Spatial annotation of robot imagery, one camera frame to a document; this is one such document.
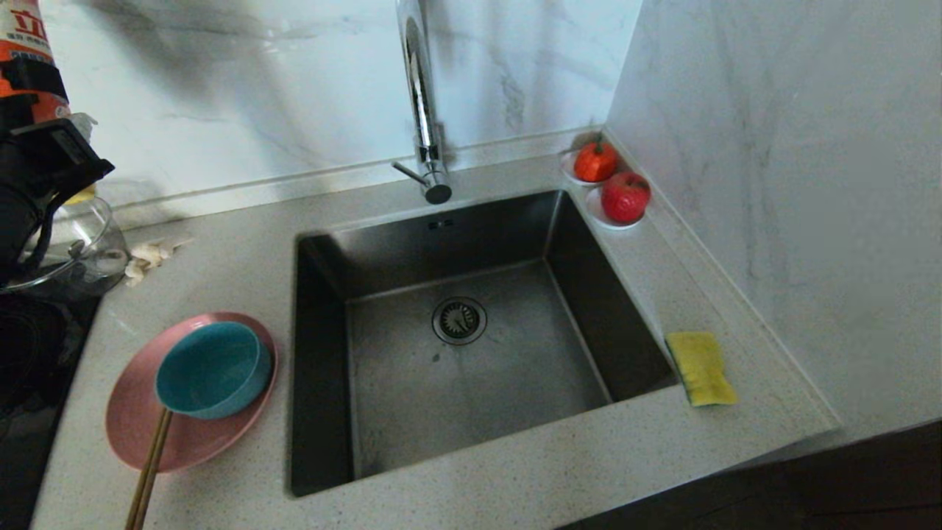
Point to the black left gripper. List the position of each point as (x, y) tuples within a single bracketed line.
[(29, 177)]

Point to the wooden chopstick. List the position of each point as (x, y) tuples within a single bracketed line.
[(143, 478), (153, 478)]

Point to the red apple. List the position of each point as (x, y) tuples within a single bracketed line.
[(625, 197)]

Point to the chrome faucet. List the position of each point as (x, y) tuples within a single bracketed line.
[(423, 110)]

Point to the metal sink drain strainer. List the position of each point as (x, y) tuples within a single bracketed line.
[(459, 320)]

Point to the orange detergent bottle yellow cap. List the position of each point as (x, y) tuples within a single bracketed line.
[(26, 59)]

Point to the black induction cooktop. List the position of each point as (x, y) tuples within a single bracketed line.
[(37, 456)]

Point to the small white dish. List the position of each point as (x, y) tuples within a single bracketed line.
[(597, 213), (567, 171)]

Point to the teal blue bowl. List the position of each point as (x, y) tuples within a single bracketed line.
[(213, 372)]

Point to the pink round plate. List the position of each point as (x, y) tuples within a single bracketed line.
[(191, 442)]

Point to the stainless steel sink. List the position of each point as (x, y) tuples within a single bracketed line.
[(478, 390)]

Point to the clear glass pot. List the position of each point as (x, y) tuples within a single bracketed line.
[(88, 250)]

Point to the garlic bulb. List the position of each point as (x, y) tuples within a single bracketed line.
[(151, 254)]

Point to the red tomato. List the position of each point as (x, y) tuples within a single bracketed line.
[(595, 163)]

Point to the yellow sponge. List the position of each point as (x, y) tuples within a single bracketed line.
[(703, 368)]

